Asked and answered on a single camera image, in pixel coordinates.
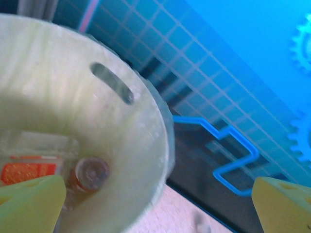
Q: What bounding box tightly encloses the brown foil snack packet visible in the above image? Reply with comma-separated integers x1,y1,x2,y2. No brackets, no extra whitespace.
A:
67,157,110,194

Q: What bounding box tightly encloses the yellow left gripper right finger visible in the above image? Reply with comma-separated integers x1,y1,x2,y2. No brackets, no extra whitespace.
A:
251,176,311,233

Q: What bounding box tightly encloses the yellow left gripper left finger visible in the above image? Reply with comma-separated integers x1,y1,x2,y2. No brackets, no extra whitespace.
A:
0,174,67,233

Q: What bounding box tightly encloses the orange labelled packet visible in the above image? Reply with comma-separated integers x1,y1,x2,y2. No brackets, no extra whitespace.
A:
0,130,81,209

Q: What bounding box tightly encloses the white plastic bin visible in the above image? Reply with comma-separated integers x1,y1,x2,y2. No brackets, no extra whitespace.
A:
0,13,175,233

